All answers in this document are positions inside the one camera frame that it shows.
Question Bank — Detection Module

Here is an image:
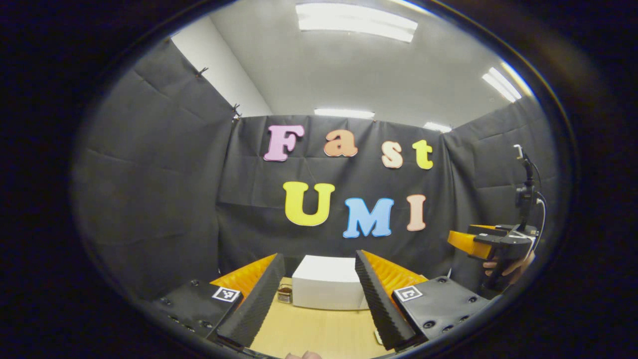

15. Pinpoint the black backdrop cloth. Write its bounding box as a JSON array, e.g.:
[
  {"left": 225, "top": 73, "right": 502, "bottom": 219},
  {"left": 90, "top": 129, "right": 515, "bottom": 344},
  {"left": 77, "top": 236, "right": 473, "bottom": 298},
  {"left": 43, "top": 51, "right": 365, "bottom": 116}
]
[{"left": 74, "top": 35, "right": 559, "bottom": 302}]

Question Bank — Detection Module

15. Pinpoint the long ceiling light strip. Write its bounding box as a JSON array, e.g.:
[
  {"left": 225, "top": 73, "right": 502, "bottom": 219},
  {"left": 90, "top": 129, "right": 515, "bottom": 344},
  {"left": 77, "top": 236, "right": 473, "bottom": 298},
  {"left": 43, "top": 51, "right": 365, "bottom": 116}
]
[{"left": 314, "top": 108, "right": 376, "bottom": 120}]

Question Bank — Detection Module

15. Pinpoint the double ceiling light panel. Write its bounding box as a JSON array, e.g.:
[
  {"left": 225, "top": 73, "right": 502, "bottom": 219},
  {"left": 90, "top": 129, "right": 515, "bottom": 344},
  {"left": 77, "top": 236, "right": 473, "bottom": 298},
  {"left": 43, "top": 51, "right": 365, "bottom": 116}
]
[{"left": 481, "top": 67, "right": 523, "bottom": 103}]

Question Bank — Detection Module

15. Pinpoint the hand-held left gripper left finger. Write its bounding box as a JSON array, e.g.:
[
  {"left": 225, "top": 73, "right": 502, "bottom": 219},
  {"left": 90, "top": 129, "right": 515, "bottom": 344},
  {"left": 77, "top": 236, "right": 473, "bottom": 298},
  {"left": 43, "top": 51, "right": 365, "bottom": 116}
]
[{"left": 150, "top": 253, "right": 287, "bottom": 350}]

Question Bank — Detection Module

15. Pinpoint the white microwave oven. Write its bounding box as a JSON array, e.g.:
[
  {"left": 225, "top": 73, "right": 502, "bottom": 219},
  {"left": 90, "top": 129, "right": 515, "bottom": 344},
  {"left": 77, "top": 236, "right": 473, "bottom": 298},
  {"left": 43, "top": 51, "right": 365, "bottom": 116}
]
[{"left": 291, "top": 255, "right": 370, "bottom": 311}]

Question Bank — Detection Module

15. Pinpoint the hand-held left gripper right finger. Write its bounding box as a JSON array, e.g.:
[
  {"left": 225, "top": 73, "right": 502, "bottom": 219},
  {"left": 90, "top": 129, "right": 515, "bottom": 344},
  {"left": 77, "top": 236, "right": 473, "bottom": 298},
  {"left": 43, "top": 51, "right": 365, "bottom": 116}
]
[{"left": 354, "top": 249, "right": 492, "bottom": 351}]

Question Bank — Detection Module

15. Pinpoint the large ceiling light panel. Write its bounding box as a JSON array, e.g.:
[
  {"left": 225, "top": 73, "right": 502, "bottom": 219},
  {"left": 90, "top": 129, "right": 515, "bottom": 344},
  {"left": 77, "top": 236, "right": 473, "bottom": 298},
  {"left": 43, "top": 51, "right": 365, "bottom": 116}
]
[{"left": 295, "top": 2, "right": 419, "bottom": 43}]

